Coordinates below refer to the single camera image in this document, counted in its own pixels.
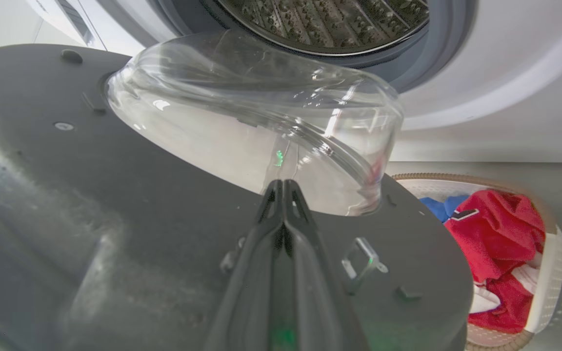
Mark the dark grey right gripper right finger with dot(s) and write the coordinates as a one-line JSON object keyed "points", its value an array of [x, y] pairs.
{"points": [[317, 292]]}

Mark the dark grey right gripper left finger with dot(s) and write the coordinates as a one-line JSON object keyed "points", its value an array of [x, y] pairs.
{"points": [[249, 287]]}

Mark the grey washing machine door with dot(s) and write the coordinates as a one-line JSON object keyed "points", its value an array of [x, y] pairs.
{"points": [[115, 204]]}

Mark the white washing machine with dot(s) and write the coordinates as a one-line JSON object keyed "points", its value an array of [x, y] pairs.
{"points": [[495, 73]]}

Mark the blue garment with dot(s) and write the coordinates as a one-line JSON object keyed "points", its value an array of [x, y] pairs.
{"points": [[441, 206]]}

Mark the red garment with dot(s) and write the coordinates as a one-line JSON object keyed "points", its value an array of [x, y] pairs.
{"points": [[495, 239]]}

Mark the white garment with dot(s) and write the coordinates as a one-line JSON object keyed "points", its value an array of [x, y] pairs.
{"points": [[527, 276]]}

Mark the white woven laundry basket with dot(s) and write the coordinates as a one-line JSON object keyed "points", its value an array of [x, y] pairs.
{"points": [[549, 273]]}

